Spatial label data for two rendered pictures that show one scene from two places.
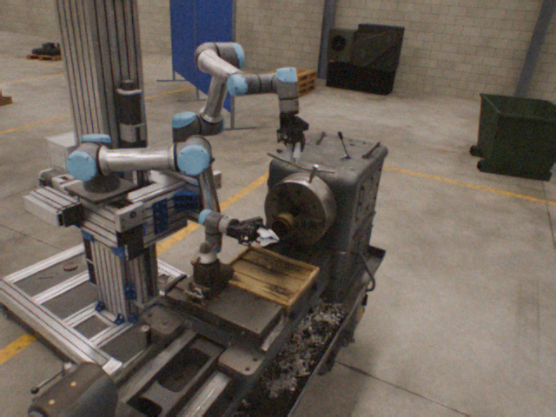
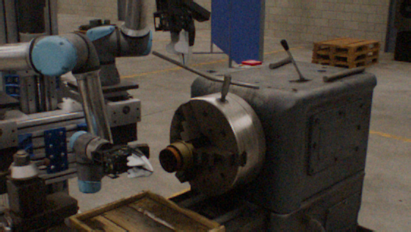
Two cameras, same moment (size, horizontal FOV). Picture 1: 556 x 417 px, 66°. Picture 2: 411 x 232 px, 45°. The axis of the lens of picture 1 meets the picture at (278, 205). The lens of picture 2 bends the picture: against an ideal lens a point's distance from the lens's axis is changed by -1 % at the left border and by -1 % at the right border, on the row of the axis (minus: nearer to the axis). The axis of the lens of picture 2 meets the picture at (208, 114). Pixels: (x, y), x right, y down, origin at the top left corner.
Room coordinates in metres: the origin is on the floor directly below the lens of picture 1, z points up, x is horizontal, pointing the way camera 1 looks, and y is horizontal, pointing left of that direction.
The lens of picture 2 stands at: (0.29, -0.56, 1.61)
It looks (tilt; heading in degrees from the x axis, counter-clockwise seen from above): 16 degrees down; 18
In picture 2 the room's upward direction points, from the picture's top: 1 degrees clockwise
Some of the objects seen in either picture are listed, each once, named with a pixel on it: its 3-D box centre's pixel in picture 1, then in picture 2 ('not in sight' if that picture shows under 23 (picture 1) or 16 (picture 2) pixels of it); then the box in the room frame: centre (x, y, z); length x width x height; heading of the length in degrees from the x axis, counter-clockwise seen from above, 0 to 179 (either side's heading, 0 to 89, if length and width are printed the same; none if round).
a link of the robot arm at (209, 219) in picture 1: (213, 220); (87, 145); (1.59, 0.27, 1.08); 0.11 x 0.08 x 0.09; 63
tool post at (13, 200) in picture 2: (208, 268); (28, 192); (1.25, 0.23, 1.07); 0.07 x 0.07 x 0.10; 64
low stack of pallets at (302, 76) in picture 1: (290, 81); (346, 53); (9.97, -0.09, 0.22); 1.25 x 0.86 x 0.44; 158
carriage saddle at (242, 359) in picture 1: (215, 323); not in sight; (1.17, 0.19, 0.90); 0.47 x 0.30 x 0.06; 64
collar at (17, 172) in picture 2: (205, 254); (23, 168); (1.24, 0.24, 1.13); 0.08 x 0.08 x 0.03
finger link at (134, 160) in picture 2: (266, 234); (136, 163); (1.47, 0.04, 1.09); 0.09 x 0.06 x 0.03; 63
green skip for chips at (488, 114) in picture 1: (515, 136); not in sight; (5.75, -3.20, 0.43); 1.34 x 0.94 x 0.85; 167
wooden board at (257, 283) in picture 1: (267, 274); (145, 227); (1.49, 0.03, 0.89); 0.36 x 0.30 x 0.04; 64
